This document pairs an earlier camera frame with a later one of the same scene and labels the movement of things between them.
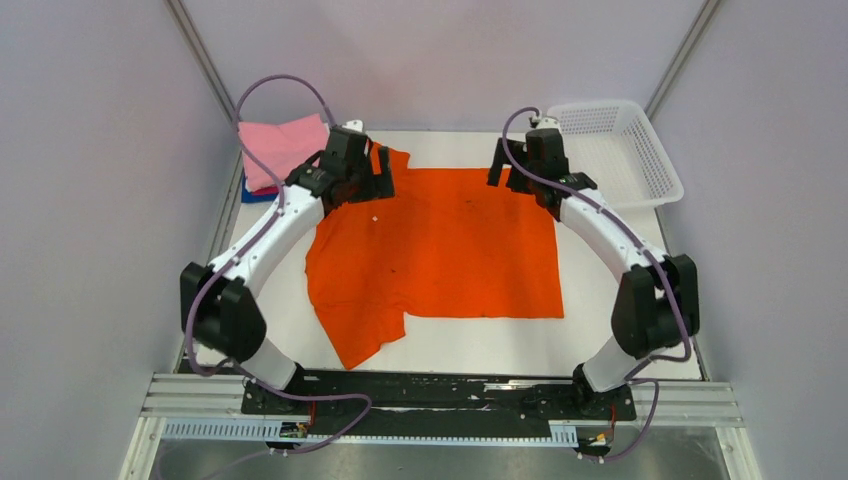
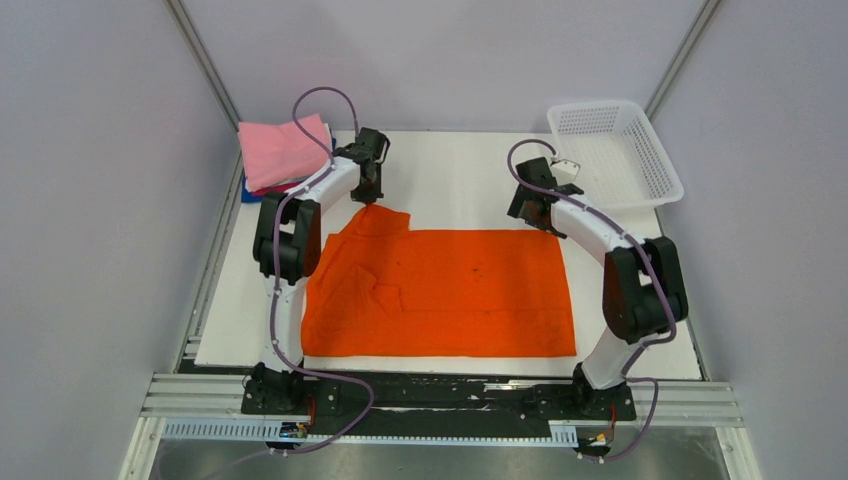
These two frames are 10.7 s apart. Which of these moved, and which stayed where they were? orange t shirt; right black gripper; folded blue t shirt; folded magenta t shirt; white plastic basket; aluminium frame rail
Moved: right black gripper; orange t shirt
Stayed: white plastic basket; folded magenta t shirt; aluminium frame rail; folded blue t shirt
